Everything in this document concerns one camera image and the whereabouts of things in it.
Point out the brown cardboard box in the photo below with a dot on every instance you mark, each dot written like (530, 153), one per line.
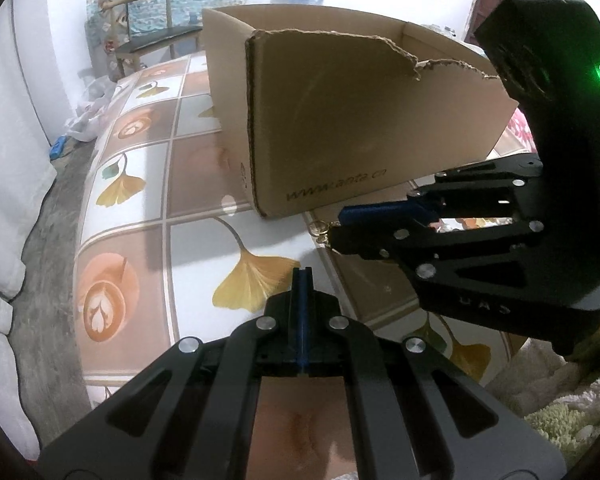
(330, 125)

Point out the small blue object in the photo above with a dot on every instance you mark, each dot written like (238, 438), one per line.
(57, 147)

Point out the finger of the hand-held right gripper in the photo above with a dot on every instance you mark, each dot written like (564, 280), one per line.
(380, 214)
(370, 240)

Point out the white curtain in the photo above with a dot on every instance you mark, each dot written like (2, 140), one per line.
(10, 110)

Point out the pink floral blanket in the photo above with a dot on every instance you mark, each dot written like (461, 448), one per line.
(520, 130)

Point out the white fluffy blanket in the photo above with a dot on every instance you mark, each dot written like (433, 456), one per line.
(540, 375)

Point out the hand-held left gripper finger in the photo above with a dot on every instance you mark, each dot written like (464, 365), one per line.
(306, 320)
(296, 320)

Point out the white plastic bag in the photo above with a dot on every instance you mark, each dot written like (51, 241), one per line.
(92, 120)

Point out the green shaggy rug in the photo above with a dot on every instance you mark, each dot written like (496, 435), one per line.
(555, 420)

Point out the wooden chair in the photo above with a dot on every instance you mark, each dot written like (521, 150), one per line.
(155, 40)

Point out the leaf and tile pattern tablecloth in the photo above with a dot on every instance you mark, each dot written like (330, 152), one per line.
(190, 240)

